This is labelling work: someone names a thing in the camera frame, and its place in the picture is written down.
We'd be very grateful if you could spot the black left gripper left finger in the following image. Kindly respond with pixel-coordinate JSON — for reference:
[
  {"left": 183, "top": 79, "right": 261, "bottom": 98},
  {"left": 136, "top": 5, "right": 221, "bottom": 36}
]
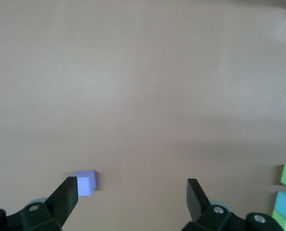
[{"left": 0, "top": 176, "right": 79, "bottom": 231}]

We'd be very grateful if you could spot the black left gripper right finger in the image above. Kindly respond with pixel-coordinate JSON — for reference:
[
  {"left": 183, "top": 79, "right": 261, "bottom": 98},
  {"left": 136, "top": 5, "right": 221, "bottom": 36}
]
[{"left": 181, "top": 178, "right": 284, "bottom": 231}]

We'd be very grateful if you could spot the purple foam block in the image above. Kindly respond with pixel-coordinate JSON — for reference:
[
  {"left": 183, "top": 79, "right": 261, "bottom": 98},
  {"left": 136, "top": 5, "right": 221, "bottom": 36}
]
[{"left": 72, "top": 169, "right": 97, "bottom": 197}]

